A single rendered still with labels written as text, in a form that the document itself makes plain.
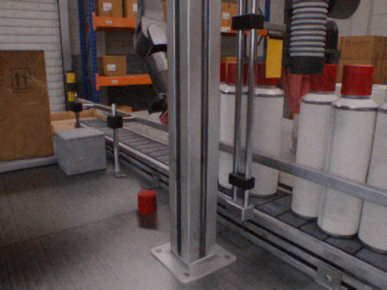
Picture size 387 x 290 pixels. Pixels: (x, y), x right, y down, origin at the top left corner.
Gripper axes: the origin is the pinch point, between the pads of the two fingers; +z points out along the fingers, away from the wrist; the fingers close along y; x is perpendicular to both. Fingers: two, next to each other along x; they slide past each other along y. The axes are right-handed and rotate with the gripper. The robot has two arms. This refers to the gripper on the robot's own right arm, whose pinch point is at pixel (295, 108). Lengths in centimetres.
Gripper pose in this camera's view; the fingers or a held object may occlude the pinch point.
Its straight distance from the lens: 53.7
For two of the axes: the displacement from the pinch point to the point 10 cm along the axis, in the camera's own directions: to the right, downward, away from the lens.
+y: -5.7, -2.2, 7.9
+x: -8.2, 1.5, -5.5
